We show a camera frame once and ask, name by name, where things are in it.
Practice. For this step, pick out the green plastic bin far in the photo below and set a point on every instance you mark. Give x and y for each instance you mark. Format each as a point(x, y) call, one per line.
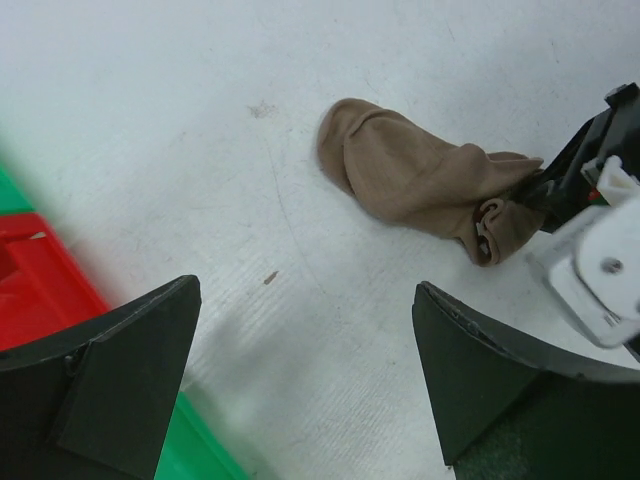
point(12, 199)

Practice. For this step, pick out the green plastic bin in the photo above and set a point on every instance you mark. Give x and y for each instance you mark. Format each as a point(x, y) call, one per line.
point(191, 452)
point(12, 199)

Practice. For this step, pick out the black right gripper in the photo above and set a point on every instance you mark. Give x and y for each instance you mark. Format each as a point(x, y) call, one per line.
point(568, 185)

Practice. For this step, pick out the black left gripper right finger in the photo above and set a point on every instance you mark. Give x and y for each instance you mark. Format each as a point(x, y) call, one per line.
point(508, 405)

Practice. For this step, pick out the red plastic bin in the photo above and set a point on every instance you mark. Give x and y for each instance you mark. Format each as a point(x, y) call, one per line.
point(43, 289)

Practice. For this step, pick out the green plastic bin near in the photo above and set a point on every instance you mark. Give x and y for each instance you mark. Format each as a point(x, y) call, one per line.
point(191, 452)

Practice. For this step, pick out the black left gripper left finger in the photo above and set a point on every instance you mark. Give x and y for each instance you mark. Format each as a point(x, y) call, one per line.
point(95, 401)

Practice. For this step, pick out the tan sock with striped cuff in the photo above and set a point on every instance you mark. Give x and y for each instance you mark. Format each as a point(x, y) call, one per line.
point(403, 175)

